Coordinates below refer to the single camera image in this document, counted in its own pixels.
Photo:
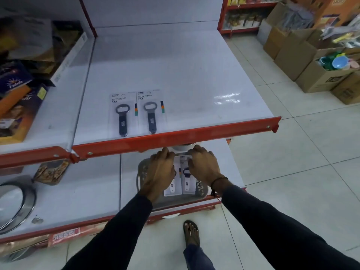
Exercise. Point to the person's right hand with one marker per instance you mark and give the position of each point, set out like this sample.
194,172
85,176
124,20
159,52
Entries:
204,167

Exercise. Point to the person's left hand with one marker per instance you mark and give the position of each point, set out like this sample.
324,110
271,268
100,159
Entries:
157,174

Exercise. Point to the person's right fingers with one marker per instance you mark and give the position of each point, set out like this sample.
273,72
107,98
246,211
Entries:
197,153

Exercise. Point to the person's left fingers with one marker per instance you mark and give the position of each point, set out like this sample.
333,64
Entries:
164,156

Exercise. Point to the white carded bottle opener pack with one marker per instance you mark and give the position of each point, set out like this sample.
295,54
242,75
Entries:
172,186
186,179

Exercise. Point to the person's right forearm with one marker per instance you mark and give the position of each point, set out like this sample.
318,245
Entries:
275,233

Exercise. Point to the person's left forearm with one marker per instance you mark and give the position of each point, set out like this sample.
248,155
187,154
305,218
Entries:
112,239

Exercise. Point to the black wrist band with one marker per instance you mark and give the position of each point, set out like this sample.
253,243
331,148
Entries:
216,184

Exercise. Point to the grey carded bottle opener pack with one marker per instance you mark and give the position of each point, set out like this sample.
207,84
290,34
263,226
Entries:
151,113
122,115

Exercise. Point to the grey plastic basket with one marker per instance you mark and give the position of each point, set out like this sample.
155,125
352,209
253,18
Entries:
180,201

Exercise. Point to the person's foot in black sandal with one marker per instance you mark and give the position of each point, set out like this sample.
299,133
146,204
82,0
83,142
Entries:
191,233

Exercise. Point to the white shelf with red edge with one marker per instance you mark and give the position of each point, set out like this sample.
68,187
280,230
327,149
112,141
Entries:
60,109
84,194
174,67

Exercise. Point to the person's leg in blue jeans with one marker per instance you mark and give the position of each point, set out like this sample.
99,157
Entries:
197,258

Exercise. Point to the brown snack packet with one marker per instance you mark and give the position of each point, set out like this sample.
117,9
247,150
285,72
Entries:
52,172

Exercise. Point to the small brown cardboard box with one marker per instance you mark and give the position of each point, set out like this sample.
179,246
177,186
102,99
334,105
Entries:
274,43

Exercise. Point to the large brown cardboard box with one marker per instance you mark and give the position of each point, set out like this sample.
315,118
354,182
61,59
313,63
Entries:
294,57

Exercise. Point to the grey cardboard box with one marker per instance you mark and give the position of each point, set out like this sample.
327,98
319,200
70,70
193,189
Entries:
264,29

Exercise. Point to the cardboard box with cups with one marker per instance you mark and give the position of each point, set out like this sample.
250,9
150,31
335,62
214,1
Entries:
317,77

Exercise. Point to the red rack with goods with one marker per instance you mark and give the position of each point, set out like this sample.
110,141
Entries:
244,16

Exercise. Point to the purple and yellow box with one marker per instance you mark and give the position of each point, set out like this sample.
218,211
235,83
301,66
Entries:
22,123

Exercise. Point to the dark printed box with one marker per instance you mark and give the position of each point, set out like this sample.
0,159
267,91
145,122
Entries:
66,39

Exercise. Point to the green plastic cup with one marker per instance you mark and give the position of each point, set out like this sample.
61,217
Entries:
326,62

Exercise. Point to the printed brown cardboard box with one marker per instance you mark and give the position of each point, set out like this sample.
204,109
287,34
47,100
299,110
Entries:
347,91

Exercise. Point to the blue plastic cup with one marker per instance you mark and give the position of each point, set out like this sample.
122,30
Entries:
340,63

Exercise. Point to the blue printed box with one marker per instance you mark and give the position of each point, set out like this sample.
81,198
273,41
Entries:
12,77

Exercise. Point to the grey white box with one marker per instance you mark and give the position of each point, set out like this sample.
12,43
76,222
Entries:
26,39

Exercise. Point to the orange cardboard box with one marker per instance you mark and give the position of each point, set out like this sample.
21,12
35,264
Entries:
337,8

